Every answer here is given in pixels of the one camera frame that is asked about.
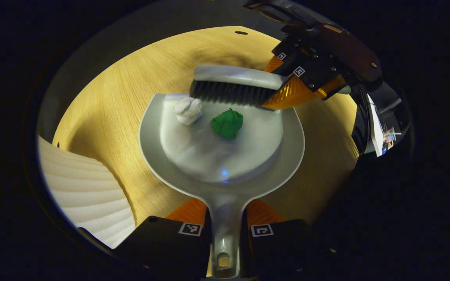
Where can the green paper ball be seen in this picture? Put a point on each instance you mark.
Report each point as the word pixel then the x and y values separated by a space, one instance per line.
pixel 227 124

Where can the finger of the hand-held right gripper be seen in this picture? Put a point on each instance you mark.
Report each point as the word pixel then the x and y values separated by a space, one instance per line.
pixel 285 58
pixel 315 76

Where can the white ribbed garbage bin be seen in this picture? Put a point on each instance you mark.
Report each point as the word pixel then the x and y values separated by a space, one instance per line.
pixel 88 195

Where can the small grey broom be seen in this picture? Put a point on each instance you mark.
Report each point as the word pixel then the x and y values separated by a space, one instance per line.
pixel 233 74

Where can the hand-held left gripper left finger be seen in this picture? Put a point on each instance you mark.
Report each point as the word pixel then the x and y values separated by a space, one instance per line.
pixel 162 246

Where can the grey plastic dustpan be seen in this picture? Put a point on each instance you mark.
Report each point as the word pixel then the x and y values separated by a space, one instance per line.
pixel 225 156

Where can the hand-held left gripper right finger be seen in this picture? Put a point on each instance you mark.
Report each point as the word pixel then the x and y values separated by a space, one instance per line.
pixel 283 249

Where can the white paper ball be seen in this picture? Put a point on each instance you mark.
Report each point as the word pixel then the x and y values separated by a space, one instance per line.
pixel 188 111

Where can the wooden desktop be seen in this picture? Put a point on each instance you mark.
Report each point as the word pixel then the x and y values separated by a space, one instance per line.
pixel 111 109

